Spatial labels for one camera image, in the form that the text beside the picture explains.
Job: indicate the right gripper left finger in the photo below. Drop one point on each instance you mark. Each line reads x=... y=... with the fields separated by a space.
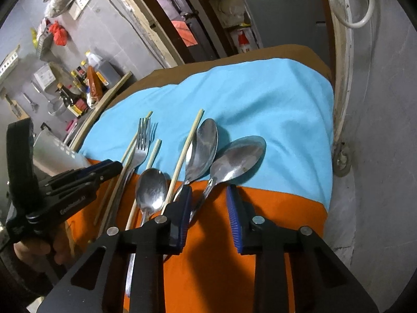
x=96 y=282

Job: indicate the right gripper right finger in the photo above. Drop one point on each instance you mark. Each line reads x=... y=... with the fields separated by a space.
x=296 y=262

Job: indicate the small silver spoon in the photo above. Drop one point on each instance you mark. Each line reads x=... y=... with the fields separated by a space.
x=155 y=194

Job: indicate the wooden chopstick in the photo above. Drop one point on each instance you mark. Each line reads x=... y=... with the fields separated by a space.
x=141 y=187
x=123 y=166
x=181 y=159

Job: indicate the silver fork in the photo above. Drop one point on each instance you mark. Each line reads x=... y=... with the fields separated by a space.
x=130 y=169

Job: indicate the person's left hand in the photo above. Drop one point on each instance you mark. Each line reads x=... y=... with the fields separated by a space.
x=30 y=251

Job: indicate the white plastic utensil holder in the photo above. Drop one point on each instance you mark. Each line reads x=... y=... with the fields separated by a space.
x=53 y=157

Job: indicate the wooden knife board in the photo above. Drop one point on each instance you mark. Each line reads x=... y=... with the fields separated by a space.
x=16 y=109

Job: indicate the mesh strainer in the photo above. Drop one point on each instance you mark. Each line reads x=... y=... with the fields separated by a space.
x=55 y=107

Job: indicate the dark soy sauce bottle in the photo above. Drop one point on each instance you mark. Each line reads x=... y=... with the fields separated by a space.
x=74 y=102

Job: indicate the orange snack packet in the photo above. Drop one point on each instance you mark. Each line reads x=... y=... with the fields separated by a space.
x=94 y=85

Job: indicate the large oil jug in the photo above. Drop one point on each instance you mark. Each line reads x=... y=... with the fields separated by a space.
x=105 y=71

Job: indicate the striped cloth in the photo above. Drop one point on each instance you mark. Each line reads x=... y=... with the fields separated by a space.
x=270 y=117

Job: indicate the red plastic bag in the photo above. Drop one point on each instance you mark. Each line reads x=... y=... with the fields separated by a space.
x=60 y=35

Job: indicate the red white bottle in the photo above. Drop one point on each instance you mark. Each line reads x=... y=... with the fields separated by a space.
x=244 y=44

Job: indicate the grey cabinet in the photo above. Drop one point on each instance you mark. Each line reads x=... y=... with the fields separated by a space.
x=290 y=22

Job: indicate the white wall box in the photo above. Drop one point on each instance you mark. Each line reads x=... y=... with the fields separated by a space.
x=45 y=77

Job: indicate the white wall basket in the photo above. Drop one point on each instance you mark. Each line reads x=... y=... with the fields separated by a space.
x=8 y=65

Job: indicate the grey wall shelf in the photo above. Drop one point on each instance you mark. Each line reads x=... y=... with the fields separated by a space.
x=45 y=40

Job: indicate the wall socket plate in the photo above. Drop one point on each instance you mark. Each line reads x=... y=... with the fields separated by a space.
x=77 y=7

